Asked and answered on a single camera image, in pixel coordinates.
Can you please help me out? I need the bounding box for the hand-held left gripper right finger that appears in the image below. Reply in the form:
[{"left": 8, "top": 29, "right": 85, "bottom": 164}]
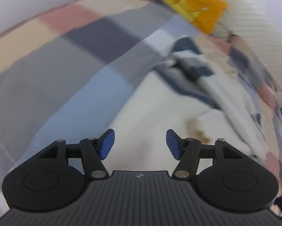
[{"left": 166, "top": 129, "right": 244, "bottom": 179}]

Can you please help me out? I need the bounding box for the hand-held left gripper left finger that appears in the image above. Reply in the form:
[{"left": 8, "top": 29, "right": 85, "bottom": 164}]
[{"left": 38, "top": 129, "right": 115, "bottom": 179}]

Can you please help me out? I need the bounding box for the white fluffy garment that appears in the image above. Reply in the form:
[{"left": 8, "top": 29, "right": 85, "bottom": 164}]
[{"left": 0, "top": 36, "right": 271, "bottom": 217}]

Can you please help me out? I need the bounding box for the pastel patchwork quilt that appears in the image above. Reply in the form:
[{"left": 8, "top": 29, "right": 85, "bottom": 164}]
[{"left": 0, "top": 0, "right": 282, "bottom": 193}]

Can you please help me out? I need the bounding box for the yellow crown pillow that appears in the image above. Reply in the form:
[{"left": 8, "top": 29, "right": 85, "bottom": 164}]
[{"left": 143, "top": 0, "right": 227, "bottom": 35}]

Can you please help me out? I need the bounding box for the cream quilted headboard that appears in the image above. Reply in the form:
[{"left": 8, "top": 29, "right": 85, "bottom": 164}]
[{"left": 212, "top": 0, "right": 282, "bottom": 99}]

